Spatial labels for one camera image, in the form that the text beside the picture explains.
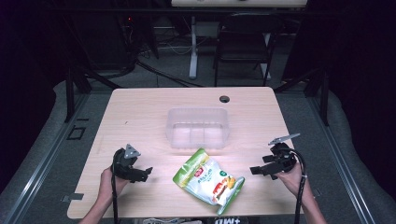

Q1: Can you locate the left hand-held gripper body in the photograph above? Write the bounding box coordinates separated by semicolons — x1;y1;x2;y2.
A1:
111;143;149;184

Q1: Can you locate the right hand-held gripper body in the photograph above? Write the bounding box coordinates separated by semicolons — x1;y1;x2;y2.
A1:
262;133;302;181

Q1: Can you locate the person's left hand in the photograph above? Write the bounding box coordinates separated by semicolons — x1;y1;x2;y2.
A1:
98;166;131;203

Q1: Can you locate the person's right hand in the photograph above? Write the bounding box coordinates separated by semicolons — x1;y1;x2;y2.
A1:
274;161;313;201

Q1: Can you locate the green and white snack bag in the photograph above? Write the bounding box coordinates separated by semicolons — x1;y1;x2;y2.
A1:
172;147;247;217

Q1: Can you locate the white crumpled item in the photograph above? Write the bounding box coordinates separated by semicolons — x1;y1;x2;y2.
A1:
142;217;204;224

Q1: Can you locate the black item with white print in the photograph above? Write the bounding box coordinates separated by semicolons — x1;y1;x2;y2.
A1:
206;216;250;224

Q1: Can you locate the grey tape strip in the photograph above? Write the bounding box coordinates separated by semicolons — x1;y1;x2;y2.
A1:
61;192;85;203

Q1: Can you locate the clear plastic container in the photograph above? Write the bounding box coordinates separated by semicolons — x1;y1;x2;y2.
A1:
164;106;231;150

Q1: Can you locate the black metal stand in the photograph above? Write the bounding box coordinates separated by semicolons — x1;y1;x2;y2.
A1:
274;66;331;127
63;66;92;124

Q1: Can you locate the black chair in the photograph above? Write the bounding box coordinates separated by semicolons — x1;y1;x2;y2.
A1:
213;12;285;88

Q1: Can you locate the white desk leg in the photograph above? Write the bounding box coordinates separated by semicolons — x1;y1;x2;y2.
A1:
188;15;199;80

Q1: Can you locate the white desk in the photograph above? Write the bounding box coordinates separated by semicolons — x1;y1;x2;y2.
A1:
170;0;308;8

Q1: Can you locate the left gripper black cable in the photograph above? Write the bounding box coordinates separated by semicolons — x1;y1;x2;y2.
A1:
110;154;121;224

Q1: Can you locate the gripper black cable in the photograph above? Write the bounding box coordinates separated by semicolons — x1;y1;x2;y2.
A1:
110;154;121;224
289;148;308;224

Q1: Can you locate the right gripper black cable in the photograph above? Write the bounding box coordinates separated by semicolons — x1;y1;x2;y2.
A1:
289;148;308;224

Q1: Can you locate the black floor cable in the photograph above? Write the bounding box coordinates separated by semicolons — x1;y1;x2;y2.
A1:
135;59;205;89

